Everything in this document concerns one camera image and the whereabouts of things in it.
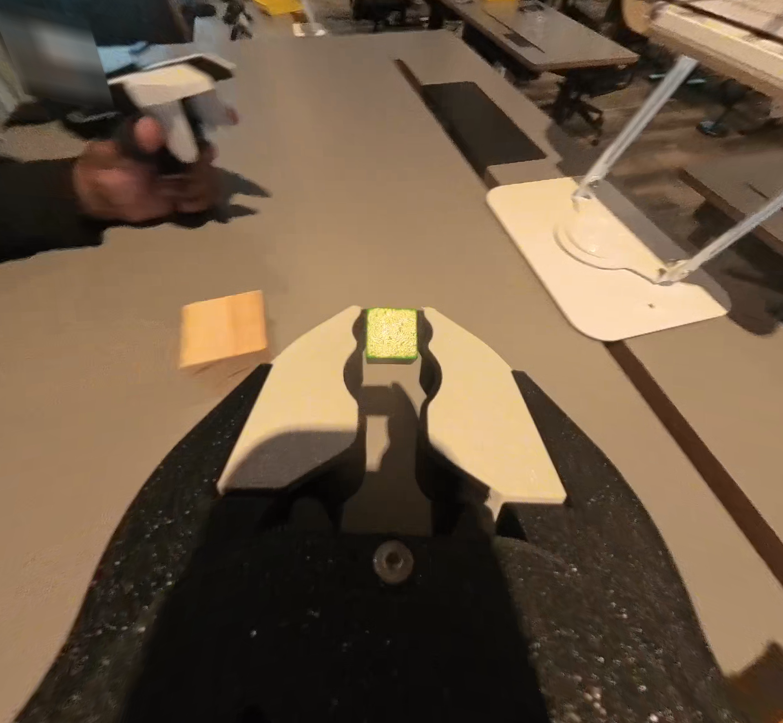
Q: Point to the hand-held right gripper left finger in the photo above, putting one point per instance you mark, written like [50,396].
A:
[293,417]

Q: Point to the medium wooden cube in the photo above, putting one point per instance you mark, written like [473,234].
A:
[223,329]

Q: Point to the grey background table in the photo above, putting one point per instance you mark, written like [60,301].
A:
[550,38]

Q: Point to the green cube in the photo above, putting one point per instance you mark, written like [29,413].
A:
[391,335]

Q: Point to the person's left hand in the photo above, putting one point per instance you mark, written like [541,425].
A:
[116,185]

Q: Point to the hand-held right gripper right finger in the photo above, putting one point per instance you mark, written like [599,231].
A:
[489,423]

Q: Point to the person's left forearm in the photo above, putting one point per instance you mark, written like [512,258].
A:
[36,209]

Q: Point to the black table mat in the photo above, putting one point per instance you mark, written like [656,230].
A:
[483,124]

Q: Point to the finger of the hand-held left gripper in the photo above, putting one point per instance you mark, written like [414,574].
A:
[159,87]
[214,69]

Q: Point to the white desk lamp stand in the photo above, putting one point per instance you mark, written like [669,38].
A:
[612,301]

